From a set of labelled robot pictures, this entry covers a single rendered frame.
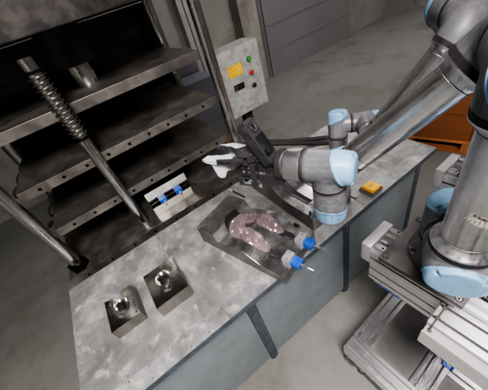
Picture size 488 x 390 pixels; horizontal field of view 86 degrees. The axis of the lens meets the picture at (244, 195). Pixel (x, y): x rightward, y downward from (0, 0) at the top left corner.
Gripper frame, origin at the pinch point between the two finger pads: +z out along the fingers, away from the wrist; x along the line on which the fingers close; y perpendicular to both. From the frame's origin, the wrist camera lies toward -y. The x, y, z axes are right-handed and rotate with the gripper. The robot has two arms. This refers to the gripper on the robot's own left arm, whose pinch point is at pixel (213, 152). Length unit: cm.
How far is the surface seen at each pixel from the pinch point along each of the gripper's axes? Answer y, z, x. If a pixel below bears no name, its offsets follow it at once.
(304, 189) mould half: 50, -4, 57
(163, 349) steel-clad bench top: 70, 26, -29
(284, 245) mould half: 57, -5, 24
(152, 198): 50, 82, 31
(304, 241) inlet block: 56, -13, 27
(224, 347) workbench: 94, 15, -12
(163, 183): 45, 78, 40
